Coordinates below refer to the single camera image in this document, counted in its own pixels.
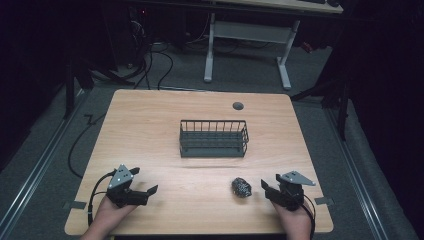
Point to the white-legged desk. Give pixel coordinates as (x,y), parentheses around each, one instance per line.
(253,31)

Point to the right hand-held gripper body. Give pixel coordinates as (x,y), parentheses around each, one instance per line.
(291,191)

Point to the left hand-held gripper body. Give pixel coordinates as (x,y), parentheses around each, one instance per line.
(120,186)

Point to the person's left hand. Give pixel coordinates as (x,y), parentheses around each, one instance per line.
(111,211)

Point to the grey round table grommet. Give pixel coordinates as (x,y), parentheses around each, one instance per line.
(238,106)

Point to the dark wrapper ball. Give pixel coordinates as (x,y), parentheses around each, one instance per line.
(241,187)

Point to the grey tape strip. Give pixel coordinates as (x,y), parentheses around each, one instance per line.
(323,200)
(75,204)

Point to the black metal stand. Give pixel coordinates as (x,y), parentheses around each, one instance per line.
(338,100)
(70,88)

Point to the metal floor rail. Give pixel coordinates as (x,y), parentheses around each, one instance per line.
(358,173)
(35,166)

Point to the person's right hand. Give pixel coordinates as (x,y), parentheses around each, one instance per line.
(295,222)

